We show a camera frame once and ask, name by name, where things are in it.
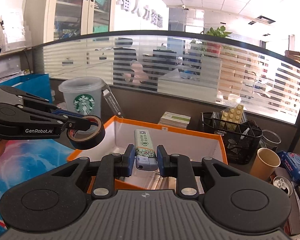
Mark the red drink can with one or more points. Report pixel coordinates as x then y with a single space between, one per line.
284 184

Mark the blue tissue pack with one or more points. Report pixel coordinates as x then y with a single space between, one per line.
291 162

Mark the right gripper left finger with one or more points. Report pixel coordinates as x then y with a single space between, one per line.
110 167

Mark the beige building block plate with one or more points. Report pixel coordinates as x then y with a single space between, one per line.
233 114

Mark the black mesh desk organizer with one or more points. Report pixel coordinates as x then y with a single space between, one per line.
240 140

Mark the blue folder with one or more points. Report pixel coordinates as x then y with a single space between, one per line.
36 84

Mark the colourful printed desk mat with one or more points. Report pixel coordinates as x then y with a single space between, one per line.
26 159

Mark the black white leaflet box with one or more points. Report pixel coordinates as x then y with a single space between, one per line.
112 102

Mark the glass jar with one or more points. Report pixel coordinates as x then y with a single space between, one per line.
270 140

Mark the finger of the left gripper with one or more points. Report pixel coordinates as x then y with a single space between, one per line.
77 123
69 114

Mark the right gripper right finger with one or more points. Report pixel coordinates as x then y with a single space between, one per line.
179 167

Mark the brown paper cup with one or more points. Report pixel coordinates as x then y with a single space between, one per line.
265 163

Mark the Starbucks plastic cup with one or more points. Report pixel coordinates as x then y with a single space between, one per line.
83 95

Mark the black tape roll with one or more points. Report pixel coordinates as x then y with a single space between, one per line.
93 136

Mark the orange cardboard box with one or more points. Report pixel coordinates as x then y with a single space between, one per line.
120 133

